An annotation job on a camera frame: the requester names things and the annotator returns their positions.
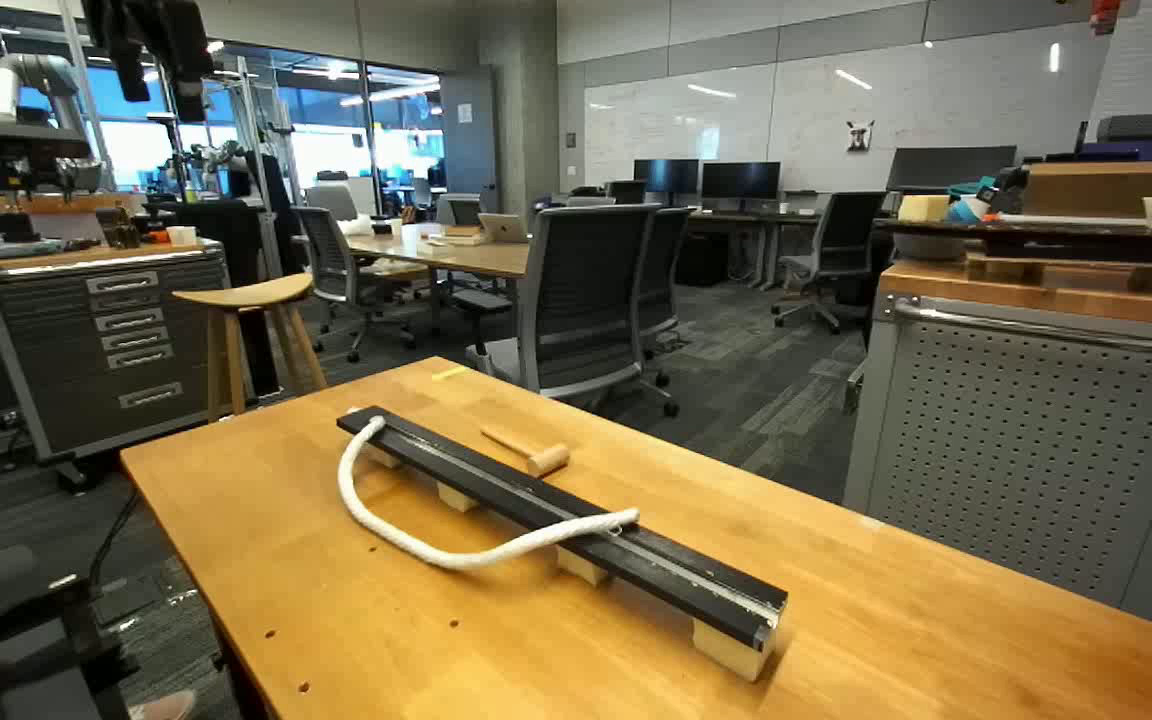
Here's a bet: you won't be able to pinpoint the small wooden mallet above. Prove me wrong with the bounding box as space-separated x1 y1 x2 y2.
480 427 573 480

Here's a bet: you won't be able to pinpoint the wooden stool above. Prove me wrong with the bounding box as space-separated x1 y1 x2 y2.
178 271 325 422

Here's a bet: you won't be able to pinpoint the grey drawer cabinet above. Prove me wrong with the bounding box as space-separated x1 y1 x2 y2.
0 240 230 460

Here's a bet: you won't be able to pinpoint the grey office chair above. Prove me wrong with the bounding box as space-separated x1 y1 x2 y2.
471 204 680 415

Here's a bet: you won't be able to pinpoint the white rope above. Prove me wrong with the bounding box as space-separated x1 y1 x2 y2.
334 414 644 575

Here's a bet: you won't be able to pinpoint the black computer monitors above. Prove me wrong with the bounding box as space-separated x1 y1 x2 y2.
631 161 780 202

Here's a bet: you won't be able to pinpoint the wooden office desk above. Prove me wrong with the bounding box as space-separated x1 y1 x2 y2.
348 224 530 281

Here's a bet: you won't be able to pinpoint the long black board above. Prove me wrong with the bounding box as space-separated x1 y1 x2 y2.
335 408 787 680

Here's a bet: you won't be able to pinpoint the grey tool cabinet wood top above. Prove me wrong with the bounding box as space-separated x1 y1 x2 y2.
844 161 1152 622

